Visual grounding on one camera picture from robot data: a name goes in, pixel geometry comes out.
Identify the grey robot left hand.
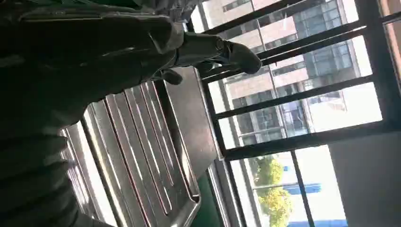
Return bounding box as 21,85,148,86
0,0,263,136

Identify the ribbed steel tray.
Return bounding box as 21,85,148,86
59,66,220,227

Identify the ribbed grey left arm sleeve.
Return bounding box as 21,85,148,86
0,133,116,227

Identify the green mat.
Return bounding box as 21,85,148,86
191,171,224,227

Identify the black window frame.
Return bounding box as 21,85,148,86
184,0,401,227

